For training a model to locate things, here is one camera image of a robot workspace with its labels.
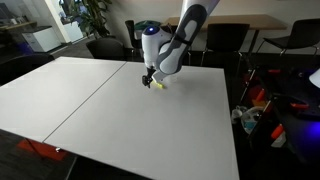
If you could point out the black chair near table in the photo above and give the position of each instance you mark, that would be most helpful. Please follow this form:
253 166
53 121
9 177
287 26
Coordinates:
107 49

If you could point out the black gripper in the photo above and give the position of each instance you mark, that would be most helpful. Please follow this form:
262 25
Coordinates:
147 79

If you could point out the yellow marker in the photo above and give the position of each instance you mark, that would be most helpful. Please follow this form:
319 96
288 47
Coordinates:
159 85

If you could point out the red mat on floor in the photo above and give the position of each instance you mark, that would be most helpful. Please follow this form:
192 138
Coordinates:
43 150

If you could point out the black chair far right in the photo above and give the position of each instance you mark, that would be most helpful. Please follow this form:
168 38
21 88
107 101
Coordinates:
304 33

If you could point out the black chair behind table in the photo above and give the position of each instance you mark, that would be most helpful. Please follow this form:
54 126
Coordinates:
226 38

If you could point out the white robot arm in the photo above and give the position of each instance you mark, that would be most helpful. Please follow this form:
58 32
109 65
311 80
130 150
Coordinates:
163 52

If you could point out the black chair far back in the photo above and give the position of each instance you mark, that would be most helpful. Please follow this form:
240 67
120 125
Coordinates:
135 42

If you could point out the green potted plant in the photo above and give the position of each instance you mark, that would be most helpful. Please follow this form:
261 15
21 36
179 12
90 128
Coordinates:
92 16

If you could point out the wooden background table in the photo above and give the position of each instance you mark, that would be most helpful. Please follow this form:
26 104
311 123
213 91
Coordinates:
256 21

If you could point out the white cabinet on wheels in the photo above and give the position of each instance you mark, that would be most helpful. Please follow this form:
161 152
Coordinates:
42 39

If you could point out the black chair at right edge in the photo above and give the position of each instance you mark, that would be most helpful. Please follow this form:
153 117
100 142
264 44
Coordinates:
21 65

